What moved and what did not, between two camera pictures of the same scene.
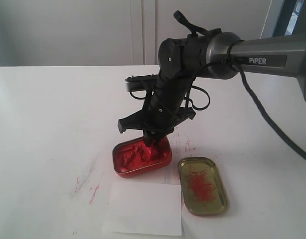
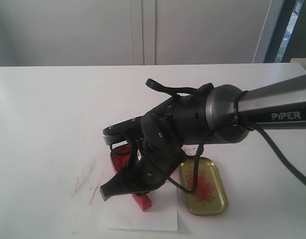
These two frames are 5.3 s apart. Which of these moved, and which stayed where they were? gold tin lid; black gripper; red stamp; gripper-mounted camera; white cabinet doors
Moved: black gripper; gripper-mounted camera; red stamp
Stayed: gold tin lid; white cabinet doors
